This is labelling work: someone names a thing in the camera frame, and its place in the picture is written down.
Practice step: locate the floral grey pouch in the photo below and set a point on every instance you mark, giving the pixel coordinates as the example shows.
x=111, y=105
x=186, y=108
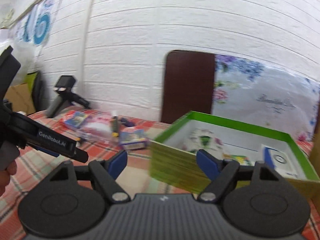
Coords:
x=203, y=139

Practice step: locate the plaid bed sheet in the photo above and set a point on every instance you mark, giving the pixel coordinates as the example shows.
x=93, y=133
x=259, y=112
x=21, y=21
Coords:
x=266, y=207

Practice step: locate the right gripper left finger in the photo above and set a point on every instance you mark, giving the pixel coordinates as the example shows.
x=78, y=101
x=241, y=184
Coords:
x=102, y=176

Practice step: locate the red blue card box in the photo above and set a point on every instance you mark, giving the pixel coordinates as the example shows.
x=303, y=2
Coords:
x=133, y=138

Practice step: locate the blue white small box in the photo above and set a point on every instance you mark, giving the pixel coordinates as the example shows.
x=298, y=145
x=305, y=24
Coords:
x=281, y=162

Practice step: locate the floral white pillow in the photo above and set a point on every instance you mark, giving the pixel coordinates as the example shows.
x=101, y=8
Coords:
x=266, y=95

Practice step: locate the black green chair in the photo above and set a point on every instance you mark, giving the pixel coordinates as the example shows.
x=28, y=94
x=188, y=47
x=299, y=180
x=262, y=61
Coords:
x=36, y=86

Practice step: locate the spare handheld gripper device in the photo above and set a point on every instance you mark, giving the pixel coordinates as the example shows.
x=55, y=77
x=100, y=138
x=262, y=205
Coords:
x=65, y=96

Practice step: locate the brown cardboard box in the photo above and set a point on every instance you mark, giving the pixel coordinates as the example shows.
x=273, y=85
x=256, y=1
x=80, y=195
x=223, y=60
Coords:
x=21, y=99

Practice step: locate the dark brown headboard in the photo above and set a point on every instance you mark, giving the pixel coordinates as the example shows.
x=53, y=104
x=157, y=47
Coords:
x=188, y=84

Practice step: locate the black yellow marker pen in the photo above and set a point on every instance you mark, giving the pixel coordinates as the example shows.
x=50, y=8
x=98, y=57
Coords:
x=114, y=124

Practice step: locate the person left hand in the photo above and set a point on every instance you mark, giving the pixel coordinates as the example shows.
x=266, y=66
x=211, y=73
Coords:
x=5, y=176

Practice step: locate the green white cardboard box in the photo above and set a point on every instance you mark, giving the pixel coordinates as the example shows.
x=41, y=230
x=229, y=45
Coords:
x=225, y=149

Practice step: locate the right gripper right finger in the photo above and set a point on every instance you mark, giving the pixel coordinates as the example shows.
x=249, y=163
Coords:
x=223, y=174

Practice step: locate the pink white packet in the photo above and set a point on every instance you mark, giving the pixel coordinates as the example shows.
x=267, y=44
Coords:
x=97, y=128

